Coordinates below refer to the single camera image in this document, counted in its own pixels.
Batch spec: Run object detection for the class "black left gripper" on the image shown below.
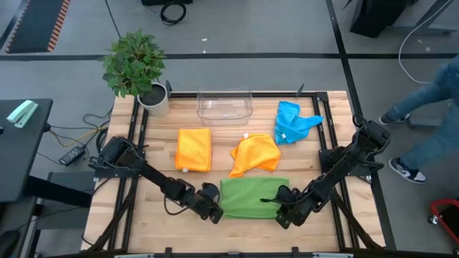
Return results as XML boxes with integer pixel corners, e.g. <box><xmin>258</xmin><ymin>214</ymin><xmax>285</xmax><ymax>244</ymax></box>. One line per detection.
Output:
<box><xmin>188</xmin><ymin>181</ymin><xmax>224</xmax><ymax>225</ymax></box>

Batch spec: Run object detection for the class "black cabinet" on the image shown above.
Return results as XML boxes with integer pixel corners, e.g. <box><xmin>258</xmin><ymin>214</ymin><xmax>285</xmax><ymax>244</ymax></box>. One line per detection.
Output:
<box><xmin>349</xmin><ymin>0</ymin><xmax>410</xmax><ymax>39</ymax></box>

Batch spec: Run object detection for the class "blue microfiber towel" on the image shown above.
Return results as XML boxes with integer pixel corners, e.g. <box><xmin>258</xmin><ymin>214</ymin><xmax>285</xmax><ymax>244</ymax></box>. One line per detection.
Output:
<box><xmin>274</xmin><ymin>100</ymin><xmax>324</xmax><ymax>145</ymax></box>

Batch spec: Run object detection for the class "mint green stapler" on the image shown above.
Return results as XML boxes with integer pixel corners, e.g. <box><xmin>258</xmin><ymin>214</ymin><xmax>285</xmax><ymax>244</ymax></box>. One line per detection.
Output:
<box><xmin>6</xmin><ymin>99</ymin><xmax>39</xmax><ymax>129</ymax></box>

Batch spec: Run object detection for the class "coiled black floor cable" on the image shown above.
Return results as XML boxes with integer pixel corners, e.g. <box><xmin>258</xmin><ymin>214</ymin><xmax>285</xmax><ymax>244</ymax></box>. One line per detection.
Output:
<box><xmin>160</xmin><ymin>1</ymin><xmax>187</xmax><ymax>26</ymax></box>

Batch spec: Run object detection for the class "red cart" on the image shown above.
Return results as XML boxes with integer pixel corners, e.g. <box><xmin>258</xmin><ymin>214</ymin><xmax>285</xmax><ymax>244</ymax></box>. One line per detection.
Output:
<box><xmin>428</xmin><ymin>198</ymin><xmax>459</xmax><ymax>247</ymax></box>

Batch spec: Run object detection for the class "yellow floor cable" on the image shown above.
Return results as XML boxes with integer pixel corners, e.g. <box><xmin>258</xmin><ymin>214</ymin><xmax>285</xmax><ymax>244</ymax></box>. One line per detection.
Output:
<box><xmin>48</xmin><ymin>125</ymin><xmax>108</xmax><ymax>148</ymax></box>

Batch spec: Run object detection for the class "black desk base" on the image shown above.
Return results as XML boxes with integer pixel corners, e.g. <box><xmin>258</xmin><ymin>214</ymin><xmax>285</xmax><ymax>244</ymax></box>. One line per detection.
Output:
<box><xmin>24</xmin><ymin>171</ymin><xmax>97</xmax><ymax>230</ymax></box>

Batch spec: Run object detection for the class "green microfiber towel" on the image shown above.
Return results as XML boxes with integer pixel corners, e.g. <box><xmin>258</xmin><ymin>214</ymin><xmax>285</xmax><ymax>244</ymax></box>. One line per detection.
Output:
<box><xmin>219</xmin><ymin>176</ymin><xmax>290</xmax><ymax>220</ymax></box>

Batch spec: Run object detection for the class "grey metal table foot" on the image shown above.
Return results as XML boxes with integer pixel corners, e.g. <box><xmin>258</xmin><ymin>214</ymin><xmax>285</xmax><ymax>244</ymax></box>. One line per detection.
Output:
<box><xmin>407</xmin><ymin>116</ymin><xmax>445</xmax><ymax>130</ymax></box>

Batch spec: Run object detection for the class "black orange-edged floor mat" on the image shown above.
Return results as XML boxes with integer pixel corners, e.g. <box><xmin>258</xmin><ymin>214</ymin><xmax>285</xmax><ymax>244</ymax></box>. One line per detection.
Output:
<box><xmin>5</xmin><ymin>0</ymin><xmax>72</xmax><ymax>54</ymax></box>

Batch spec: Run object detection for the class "green potted plant white pot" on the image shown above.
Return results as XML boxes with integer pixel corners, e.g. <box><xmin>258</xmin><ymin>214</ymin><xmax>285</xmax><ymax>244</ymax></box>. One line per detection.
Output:
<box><xmin>102</xmin><ymin>29</ymin><xmax>170</xmax><ymax>118</ymax></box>

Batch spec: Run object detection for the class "clear plastic bin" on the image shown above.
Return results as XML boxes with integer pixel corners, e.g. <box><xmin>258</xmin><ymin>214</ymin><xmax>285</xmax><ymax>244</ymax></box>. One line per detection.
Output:
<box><xmin>197</xmin><ymin>88</ymin><xmax>254</xmax><ymax>127</ymax></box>

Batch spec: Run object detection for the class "person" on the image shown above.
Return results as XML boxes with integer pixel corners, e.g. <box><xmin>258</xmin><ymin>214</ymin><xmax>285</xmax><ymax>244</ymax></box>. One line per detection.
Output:
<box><xmin>378</xmin><ymin>53</ymin><xmax>459</xmax><ymax>184</ymax></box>

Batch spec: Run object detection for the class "orange microfiber towel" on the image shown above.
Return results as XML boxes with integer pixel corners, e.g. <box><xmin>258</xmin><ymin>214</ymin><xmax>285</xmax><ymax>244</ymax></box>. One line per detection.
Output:
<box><xmin>228</xmin><ymin>133</ymin><xmax>282</xmax><ymax>178</ymax></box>
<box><xmin>174</xmin><ymin>128</ymin><xmax>212</xmax><ymax>173</ymax></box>

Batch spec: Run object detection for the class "black side desk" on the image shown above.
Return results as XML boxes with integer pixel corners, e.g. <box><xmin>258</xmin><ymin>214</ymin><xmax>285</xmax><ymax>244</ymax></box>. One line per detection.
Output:
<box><xmin>0</xmin><ymin>98</ymin><xmax>54</xmax><ymax>204</ymax></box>

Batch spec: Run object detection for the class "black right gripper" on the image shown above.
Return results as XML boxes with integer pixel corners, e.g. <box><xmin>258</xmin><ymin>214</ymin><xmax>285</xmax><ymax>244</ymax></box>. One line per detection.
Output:
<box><xmin>260</xmin><ymin>184</ymin><xmax>313</xmax><ymax>230</ymax></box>

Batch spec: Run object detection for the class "white floor cable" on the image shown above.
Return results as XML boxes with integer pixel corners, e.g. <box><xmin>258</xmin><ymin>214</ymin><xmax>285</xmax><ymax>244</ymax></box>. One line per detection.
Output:
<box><xmin>397</xmin><ymin>3</ymin><xmax>453</xmax><ymax>85</ymax></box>

